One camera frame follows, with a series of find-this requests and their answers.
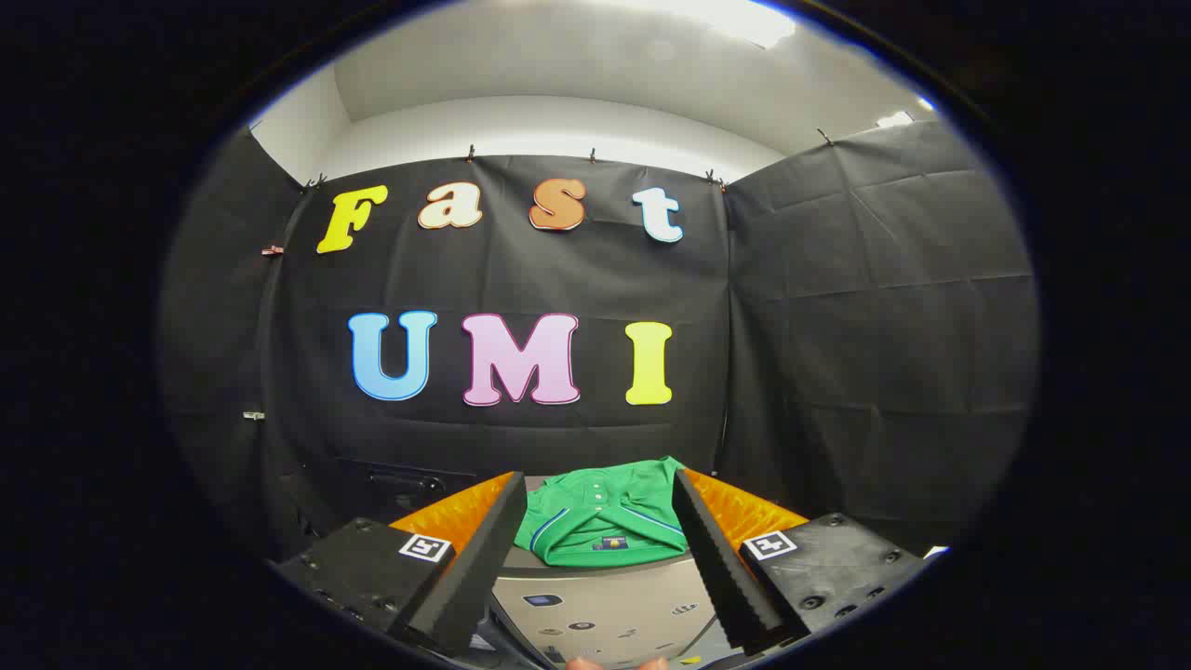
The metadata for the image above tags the grey metal cabinet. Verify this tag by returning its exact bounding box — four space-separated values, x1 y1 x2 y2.
488 475 736 666

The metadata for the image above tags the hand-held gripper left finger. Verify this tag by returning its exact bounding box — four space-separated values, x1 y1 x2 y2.
270 471 529 657

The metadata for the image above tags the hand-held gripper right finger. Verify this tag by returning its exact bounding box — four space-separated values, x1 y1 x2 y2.
672 468 931 657

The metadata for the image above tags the black backdrop cloth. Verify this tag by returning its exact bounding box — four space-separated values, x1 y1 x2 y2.
158 119 1041 559

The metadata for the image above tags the green polo shirt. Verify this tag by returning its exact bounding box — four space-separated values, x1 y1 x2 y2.
514 456 694 569

